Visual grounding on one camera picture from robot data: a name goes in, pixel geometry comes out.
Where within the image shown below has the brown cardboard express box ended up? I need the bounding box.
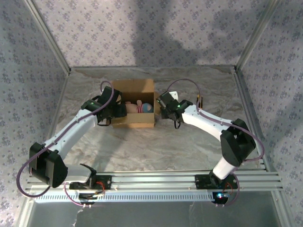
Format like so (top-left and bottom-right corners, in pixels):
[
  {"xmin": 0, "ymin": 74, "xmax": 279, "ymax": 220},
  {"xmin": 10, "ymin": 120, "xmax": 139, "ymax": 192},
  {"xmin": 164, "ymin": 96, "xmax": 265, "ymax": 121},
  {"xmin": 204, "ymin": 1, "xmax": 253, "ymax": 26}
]
[{"xmin": 110, "ymin": 79, "xmax": 163, "ymax": 129}]

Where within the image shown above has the pink striped plush doll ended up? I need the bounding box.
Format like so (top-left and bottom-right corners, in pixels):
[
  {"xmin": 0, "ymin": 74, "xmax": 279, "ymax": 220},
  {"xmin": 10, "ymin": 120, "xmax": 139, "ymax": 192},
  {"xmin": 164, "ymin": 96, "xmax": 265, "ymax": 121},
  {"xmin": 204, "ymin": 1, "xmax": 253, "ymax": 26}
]
[{"xmin": 125, "ymin": 100, "xmax": 154, "ymax": 114}]

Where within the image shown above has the white torn film scrap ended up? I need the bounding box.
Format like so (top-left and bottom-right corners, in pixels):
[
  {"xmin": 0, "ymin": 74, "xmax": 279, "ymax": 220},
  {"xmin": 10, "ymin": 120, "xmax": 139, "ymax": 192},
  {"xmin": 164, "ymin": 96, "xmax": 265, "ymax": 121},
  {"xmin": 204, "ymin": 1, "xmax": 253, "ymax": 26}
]
[{"xmin": 71, "ymin": 208, "xmax": 83, "ymax": 227}]

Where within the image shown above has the purple camera cable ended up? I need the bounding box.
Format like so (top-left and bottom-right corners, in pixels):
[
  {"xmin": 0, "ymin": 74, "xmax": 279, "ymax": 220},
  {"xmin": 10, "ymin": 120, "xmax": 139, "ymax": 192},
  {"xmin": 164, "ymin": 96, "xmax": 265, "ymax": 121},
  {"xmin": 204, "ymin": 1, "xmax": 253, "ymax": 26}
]
[
  {"xmin": 166, "ymin": 79, "xmax": 265, "ymax": 208},
  {"xmin": 16, "ymin": 80, "xmax": 115, "ymax": 208}
]

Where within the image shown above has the aluminium floor rail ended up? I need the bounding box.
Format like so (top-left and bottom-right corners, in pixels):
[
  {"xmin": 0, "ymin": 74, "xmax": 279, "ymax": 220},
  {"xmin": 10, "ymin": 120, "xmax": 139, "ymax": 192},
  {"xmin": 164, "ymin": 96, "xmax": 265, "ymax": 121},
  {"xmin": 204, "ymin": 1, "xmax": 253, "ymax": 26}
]
[
  {"xmin": 233, "ymin": 66, "xmax": 293, "ymax": 227},
  {"xmin": 18, "ymin": 70, "xmax": 71, "ymax": 227}
]

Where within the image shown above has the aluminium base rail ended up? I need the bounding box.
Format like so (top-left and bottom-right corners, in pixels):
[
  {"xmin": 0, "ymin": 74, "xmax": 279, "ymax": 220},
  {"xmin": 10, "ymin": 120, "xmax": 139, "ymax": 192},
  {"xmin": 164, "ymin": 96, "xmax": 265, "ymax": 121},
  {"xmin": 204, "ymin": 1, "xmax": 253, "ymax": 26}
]
[{"xmin": 26, "ymin": 170, "xmax": 284, "ymax": 192}]

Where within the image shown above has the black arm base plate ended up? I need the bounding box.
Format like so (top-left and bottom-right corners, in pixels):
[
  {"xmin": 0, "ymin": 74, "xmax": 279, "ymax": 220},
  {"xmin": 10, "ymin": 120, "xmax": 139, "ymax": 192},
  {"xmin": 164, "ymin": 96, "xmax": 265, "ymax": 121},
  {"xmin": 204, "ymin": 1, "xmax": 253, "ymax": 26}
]
[
  {"xmin": 68, "ymin": 174, "xmax": 113, "ymax": 206},
  {"xmin": 194, "ymin": 174, "xmax": 239, "ymax": 205}
]

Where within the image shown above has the white slotted cable duct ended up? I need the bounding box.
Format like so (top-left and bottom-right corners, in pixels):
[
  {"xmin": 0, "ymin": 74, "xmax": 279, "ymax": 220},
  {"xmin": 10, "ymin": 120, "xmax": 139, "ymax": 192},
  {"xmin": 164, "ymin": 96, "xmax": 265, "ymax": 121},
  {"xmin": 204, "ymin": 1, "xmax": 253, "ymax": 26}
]
[{"xmin": 34, "ymin": 192, "xmax": 234, "ymax": 203}]

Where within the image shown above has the aluminium frame post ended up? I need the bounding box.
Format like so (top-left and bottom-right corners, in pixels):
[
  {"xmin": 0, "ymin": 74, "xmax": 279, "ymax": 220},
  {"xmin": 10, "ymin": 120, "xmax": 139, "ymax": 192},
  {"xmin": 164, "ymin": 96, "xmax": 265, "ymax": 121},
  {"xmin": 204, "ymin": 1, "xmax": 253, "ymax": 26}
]
[
  {"xmin": 23, "ymin": 0, "xmax": 71, "ymax": 74},
  {"xmin": 234, "ymin": 0, "xmax": 284, "ymax": 71}
]

